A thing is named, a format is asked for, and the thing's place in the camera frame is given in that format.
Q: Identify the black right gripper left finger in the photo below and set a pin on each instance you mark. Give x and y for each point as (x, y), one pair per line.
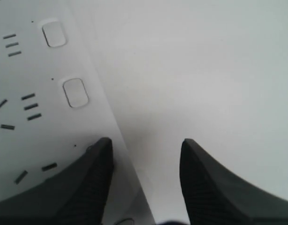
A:
(75, 196)

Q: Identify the white five-outlet power strip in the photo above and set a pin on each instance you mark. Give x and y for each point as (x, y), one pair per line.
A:
(53, 107)

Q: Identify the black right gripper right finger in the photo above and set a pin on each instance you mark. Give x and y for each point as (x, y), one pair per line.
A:
(214, 195)

